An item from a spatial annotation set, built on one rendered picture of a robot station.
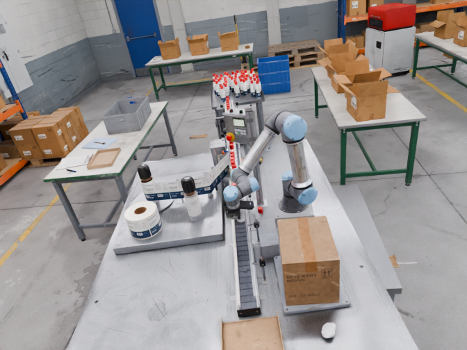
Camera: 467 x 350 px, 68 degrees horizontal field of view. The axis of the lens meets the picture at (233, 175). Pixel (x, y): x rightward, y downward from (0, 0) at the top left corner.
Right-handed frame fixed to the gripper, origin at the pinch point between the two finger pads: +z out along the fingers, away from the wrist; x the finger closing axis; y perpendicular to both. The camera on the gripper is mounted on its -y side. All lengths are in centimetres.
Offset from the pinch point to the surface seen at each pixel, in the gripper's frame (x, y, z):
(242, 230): 8.0, -0.7, 1.7
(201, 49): -499, 46, 293
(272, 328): 65, -9, -26
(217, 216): -6.7, 14.3, 10.2
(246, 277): 39.9, 0.0, -16.6
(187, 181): -20.6, 27.5, -15.2
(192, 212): -8.8, 29.0, 3.1
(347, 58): -234, -148, 117
